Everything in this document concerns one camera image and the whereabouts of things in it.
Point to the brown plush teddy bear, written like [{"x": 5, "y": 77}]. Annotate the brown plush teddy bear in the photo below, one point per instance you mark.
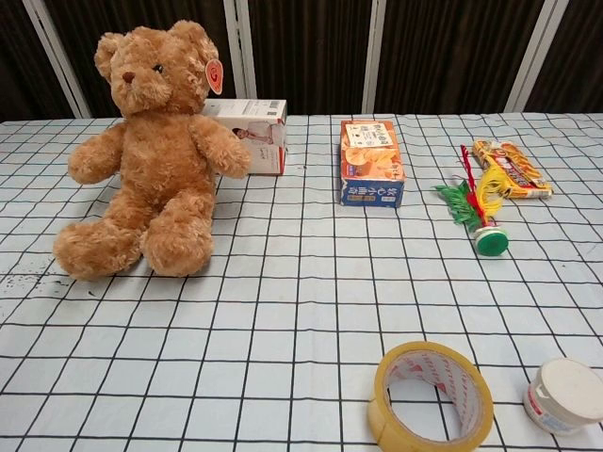
[{"x": 165, "y": 155}]

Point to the white black grid tablecloth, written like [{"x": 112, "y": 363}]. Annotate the white black grid tablecloth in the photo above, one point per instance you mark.
[{"x": 301, "y": 301}]

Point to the orange and blue snack box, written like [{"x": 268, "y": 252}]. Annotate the orange and blue snack box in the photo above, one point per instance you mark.
[{"x": 372, "y": 165}]

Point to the white carton with woman picture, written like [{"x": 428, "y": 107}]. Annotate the white carton with woman picture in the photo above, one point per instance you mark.
[{"x": 264, "y": 127}]

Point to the feather shuttlecock with green base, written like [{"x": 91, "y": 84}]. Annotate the feather shuttlecock with green base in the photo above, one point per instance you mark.
[{"x": 487, "y": 207}]

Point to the yellow snack packet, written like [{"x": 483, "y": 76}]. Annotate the yellow snack packet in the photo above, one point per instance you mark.
[{"x": 513, "y": 169}]

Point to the yellow adhesive tape roll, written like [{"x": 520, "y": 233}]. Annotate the yellow adhesive tape roll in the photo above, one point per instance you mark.
[{"x": 471, "y": 376}]

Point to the white plastic jar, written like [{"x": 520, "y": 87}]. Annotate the white plastic jar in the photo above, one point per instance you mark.
[{"x": 563, "y": 395}]

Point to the white folding screen frame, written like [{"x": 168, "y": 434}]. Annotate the white folding screen frame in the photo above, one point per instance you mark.
[{"x": 242, "y": 47}]

